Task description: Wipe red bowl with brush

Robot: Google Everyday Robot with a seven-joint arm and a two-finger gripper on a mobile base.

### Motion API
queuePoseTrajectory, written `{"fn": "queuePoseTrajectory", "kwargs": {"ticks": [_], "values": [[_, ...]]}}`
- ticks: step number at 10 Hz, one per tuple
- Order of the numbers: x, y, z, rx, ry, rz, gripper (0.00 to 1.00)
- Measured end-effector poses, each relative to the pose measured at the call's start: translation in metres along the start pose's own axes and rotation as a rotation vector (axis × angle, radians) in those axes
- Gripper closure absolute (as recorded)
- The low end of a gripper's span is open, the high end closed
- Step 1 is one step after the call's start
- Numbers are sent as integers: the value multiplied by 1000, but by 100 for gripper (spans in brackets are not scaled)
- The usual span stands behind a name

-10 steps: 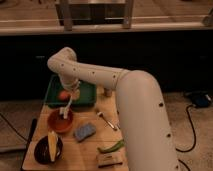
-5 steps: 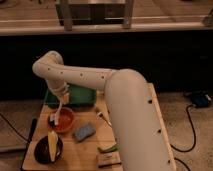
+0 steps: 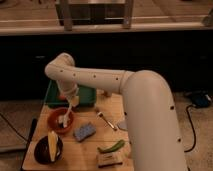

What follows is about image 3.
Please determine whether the black power cable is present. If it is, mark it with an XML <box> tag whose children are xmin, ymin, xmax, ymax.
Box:
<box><xmin>184</xmin><ymin>103</ymin><xmax>198</xmax><ymax>153</ymax></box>

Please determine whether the black cable left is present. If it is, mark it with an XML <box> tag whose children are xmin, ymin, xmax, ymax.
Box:
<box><xmin>0</xmin><ymin>113</ymin><xmax>30</xmax><ymax>143</ymax></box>

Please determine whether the white black scrub brush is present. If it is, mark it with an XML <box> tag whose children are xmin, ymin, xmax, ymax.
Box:
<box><xmin>97</xmin><ymin>152</ymin><xmax>123</xmax><ymax>168</ymax></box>

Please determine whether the metal frame stand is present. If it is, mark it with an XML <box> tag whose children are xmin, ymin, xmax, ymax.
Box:
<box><xmin>54</xmin><ymin>0</ymin><xmax>134</xmax><ymax>31</ymax></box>

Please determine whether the dark woven bowl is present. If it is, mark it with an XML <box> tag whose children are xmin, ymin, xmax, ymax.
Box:
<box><xmin>34</xmin><ymin>136</ymin><xmax>63</xmax><ymax>165</ymax></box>

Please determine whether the grey flat lid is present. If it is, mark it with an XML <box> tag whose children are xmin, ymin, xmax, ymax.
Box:
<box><xmin>117</xmin><ymin>120</ymin><xmax>127</xmax><ymax>131</ymax></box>

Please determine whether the blue sponge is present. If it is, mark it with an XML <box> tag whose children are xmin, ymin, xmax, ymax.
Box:
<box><xmin>73</xmin><ymin>122</ymin><xmax>96</xmax><ymax>142</ymax></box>

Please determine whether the white dish brush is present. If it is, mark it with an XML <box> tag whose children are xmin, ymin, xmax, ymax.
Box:
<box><xmin>58</xmin><ymin>104</ymin><xmax>72</xmax><ymax>128</ymax></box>

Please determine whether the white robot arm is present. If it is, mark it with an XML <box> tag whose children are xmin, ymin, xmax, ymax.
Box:
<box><xmin>45</xmin><ymin>53</ymin><xmax>188</xmax><ymax>171</ymax></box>

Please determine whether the red bowl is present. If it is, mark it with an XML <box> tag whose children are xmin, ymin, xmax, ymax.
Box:
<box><xmin>47</xmin><ymin>107</ymin><xmax>74</xmax><ymax>134</ymax></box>

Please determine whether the green tray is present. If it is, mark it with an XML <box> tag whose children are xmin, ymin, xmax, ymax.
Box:
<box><xmin>44</xmin><ymin>80</ymin><xmax>96</xmax><ymax>108</ymax></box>

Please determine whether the green pepper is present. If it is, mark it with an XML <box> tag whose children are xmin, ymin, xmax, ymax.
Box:
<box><xmin>97</xmin><ymin>140</ymin><xmax>125</xmax><ymax>154</ymax></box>

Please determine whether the red tomato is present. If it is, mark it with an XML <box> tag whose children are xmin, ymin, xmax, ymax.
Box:
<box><xmin>58</xmin><ymin>94</ymin><xmax>66</xmax><ymax>101</ymax></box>

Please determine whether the blue black device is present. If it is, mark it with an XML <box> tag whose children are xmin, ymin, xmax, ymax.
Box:
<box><xmin>190</xmin><ymin>92</ymin><xmax>212</xmax><ymax>108</ymax></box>

